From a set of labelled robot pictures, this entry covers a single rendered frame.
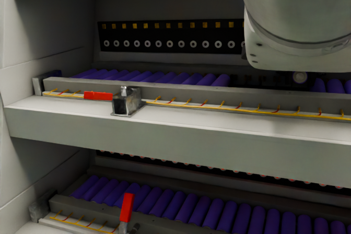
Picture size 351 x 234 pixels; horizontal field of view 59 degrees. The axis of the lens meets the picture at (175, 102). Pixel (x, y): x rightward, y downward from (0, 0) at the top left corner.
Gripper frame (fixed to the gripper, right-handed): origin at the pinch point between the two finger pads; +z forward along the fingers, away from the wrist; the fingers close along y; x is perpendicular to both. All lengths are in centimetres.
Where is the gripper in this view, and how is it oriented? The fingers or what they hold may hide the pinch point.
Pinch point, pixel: (300, 68)
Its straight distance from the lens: 38.6
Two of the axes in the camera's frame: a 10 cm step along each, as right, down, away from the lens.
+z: 3.3, 2.0, 9.2
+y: -9.3, -0.7, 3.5
